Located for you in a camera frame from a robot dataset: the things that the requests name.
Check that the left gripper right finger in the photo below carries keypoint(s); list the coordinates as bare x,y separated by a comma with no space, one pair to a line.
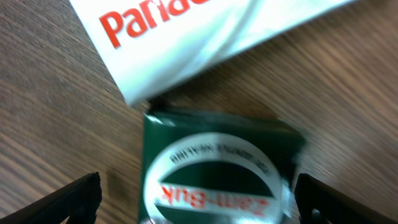
320,203

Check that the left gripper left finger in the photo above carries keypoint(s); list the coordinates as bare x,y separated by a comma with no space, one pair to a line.
75,203

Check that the green Zam-Buk box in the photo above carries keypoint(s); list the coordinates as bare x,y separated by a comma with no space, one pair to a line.
208,167

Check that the white Panadol box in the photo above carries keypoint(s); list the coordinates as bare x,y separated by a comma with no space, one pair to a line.
151,46

